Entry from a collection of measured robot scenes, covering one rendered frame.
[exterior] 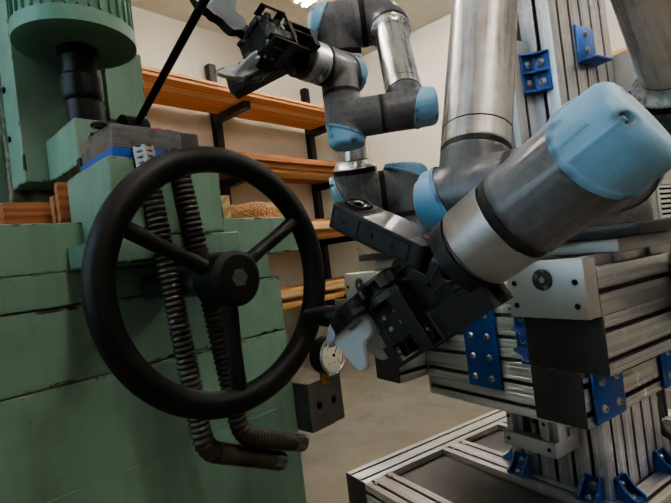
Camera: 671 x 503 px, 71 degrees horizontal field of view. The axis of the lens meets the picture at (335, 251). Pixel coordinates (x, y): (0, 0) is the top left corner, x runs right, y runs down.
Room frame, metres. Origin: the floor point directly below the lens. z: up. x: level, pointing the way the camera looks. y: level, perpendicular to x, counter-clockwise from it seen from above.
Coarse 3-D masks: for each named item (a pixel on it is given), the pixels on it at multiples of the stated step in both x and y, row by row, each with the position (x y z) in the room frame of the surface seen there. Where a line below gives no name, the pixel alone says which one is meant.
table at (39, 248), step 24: (0, 240) 0.51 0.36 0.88; (24, 240) 0.53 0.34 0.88; (48, 240) 0.54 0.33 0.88; (72, 240) 0.56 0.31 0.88; (216, 240) 0.60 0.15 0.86; (240, 240) 0.74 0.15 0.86; (288, 240) 0.81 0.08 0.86; (0, 264) 0.51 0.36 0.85; (24, 264) 0.53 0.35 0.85; (48, 264) 0.54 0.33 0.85; (72, 264) 0.55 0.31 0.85; (120, 264) 0.53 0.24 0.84
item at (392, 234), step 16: (336, 208) 0.45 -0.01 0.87; (352, 208) 0.45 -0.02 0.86; (368, 208) 0.45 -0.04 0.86; (336, 224) 0.46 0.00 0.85; (352, 224) 0.44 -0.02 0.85; (368, 224) 0.43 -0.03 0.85; (384, 224) 0.43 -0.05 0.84; (400, 224) 0.44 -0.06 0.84; (416, 224) 0.44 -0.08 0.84; (368, 240) 0.43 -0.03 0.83; (384, 240) 0.42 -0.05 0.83; (400, 240) 0.41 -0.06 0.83; (416, 240) 0.41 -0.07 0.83; (400, 256) 0.41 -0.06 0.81; (416, 256) 0.40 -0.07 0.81
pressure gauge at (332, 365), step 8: (320, 336) 0.79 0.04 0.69; (320, 344) 0.76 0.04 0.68; (312, 352) 0.77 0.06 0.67; (320, 352) 0.75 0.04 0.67; (328, 352) 0.77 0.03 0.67; (336, 352) 0.78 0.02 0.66; (312, 360) 0.77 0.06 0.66; (320, 360) 0.75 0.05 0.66; (328, 360) 0.77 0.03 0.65; (336, 360) 0.78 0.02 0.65; (344, 360) 0.79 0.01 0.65; (320, 368) 0.76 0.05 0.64; (328, 368) 0.77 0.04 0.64; (336, 368) 0.78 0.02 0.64; (320, 376) 0.79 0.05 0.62; (328, 376) 0.79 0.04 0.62
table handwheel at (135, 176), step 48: (144, 192) 0.44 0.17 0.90; (288, 192) 0.57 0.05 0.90; (96, 240) 0.41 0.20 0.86; (144, 240) 0.44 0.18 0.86; (96, 288) 0.40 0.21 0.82; (144, 288) 0.61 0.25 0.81; (192, 288) 0.53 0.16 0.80; (240, 288) 0.49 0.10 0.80; (96, 336) 0.40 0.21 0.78; (240, 336) 0.51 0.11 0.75; (144, 384) 0.42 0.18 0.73; (240, 384) 0.50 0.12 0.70
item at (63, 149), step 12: (72, 120) 0.69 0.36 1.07; (84, 120) 0.69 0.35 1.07; (96, 120) 0.71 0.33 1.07; (60, 132) 0.72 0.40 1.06; (72, 132) 0.69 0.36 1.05; (84, 132) 0.69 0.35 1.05; (48, 144) 0.77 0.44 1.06; (60, 144) 0.73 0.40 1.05; (72, 144) 0.69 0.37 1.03; (48, 156) 0.77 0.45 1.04; (60, 156) 0.73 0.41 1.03; (72, 156) 0.70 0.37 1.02; (60, 168) 0.74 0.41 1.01; (72, 168) 0.71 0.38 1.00; (60, 180) 0.77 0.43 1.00
